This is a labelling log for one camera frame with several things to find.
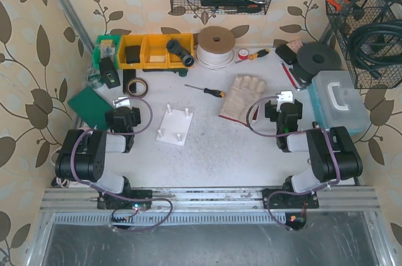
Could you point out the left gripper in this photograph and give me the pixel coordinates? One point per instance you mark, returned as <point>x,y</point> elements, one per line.
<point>135,115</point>

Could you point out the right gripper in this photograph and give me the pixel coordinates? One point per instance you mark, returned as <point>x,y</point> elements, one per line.
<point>270,109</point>

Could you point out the beige work glove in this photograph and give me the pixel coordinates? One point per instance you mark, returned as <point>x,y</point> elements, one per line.
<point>244,91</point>

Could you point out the white peg base plate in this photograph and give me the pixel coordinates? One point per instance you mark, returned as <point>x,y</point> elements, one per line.
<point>174,126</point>

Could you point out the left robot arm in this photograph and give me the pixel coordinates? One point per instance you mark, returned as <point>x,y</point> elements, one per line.
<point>82,158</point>

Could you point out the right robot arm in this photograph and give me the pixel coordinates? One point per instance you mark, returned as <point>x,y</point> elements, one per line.
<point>332,157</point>

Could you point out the brown tape roll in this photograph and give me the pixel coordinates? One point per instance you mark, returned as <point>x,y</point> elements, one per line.
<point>137,87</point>

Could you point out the black battery charger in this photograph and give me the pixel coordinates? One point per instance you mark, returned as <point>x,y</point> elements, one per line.
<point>109,73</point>

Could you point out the clear teal storage box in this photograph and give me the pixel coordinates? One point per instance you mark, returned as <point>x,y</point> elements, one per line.
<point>336,102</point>

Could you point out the black sanding block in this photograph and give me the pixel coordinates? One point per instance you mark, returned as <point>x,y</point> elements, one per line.
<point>286,54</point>

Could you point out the black box in bin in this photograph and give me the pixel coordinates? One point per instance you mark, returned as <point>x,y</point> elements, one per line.
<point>132,54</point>

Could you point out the yellow black screwdriver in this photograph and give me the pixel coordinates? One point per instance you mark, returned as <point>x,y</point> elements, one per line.
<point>253,56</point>

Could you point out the yellow triple bin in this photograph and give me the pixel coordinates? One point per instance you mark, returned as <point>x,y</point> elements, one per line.
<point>153,54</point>

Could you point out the black orange screwdriver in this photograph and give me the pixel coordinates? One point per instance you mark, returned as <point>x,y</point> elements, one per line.
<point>215,93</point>

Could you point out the green small bin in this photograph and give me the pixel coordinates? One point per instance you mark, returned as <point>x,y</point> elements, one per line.
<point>106,46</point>

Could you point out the red white tape roll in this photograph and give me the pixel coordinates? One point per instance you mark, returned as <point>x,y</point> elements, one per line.
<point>243,54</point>

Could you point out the black pipe fitting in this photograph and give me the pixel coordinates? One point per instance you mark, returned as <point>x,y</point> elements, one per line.
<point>174,47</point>

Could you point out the red handled hex key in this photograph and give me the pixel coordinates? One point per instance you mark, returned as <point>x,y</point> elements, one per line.
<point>297,83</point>

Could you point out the black cable spool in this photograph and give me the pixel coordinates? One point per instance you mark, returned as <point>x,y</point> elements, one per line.
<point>313,58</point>

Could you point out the white cable spool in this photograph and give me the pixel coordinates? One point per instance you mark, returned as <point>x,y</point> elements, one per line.
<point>215,49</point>

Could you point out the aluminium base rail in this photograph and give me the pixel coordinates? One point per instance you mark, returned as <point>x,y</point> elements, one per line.
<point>198,206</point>

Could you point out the right wire basket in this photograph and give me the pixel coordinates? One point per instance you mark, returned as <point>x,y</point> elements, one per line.
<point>369,36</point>

